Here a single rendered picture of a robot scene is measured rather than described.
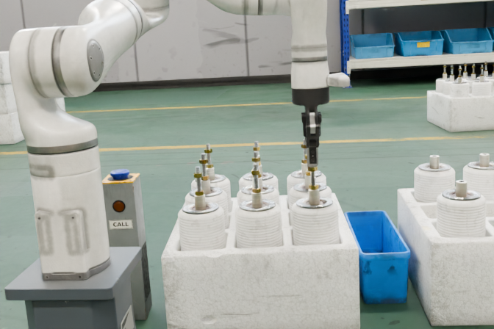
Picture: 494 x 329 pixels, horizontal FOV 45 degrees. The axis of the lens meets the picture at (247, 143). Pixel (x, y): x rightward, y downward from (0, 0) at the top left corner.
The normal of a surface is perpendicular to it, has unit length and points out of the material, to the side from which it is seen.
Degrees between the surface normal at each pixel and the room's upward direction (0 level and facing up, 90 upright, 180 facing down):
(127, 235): 90
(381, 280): 92
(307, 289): 90
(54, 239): 90
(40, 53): 71
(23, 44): 56
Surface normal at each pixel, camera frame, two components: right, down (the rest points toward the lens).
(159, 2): 0.67, 0.33
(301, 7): -0.24, 0.47
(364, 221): -0.04, 0.16
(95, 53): 0.97, -0.14
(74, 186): 0.50, 0.15
